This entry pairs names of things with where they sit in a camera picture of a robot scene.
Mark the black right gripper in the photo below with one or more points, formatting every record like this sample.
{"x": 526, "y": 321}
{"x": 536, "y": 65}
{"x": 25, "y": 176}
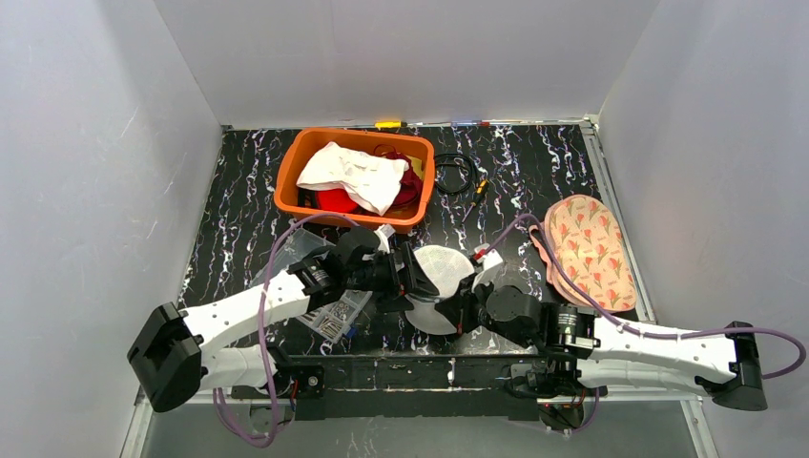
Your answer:
{"x": 460, "y": 310}

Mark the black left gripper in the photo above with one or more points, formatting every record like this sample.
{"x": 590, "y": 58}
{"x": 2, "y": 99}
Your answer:
{"x": 404, "y": 278}

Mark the peach print mesh laundry bag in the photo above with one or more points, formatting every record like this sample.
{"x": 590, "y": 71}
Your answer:
{"x": 581, "y": 244}

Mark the white bra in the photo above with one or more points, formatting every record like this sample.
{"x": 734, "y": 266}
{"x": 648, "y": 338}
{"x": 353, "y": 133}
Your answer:
{"x": 372, "y": 181}

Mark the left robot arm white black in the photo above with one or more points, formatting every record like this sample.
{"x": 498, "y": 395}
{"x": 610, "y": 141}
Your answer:
{"x": 179, "y": 352}

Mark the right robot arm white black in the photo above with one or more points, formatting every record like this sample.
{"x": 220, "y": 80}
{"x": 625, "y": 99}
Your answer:
{"x": 582, "y": 351}

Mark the dark red bra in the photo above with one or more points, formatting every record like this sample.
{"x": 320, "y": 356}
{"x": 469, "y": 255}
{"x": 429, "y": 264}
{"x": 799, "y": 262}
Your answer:
{"x": 411, "y": 184}

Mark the bright red bra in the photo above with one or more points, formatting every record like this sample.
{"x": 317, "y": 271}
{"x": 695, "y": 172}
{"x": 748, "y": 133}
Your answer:
{"x": 328, "y": 201}

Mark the clear plastic screw organizer box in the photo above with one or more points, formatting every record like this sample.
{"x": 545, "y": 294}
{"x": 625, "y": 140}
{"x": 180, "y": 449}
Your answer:
{"x": 334, "y": 320}

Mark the orange plastic basin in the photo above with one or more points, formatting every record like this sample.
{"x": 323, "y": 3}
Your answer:
{"x": 310, "y": 140}

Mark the orange black screwdriver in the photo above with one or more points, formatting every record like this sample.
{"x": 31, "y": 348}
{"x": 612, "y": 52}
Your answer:
{"x": 478, "y": 196}

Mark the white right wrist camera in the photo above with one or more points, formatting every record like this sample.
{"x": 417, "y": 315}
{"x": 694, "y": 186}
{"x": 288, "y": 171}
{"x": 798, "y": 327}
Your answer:
{"x": 488, "y": 263}

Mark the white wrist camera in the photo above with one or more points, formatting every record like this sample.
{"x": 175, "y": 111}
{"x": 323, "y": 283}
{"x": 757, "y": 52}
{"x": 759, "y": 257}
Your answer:
{"x": 384, "y": 233}
{"x": 488, "y": 263}

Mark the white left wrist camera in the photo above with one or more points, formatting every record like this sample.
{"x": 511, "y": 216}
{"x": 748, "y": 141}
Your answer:
{"x": 384, "y": 233}

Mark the yellow marker at wall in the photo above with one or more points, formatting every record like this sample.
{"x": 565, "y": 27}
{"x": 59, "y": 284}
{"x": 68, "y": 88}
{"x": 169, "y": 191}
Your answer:
{"x": 389, "y": 124}

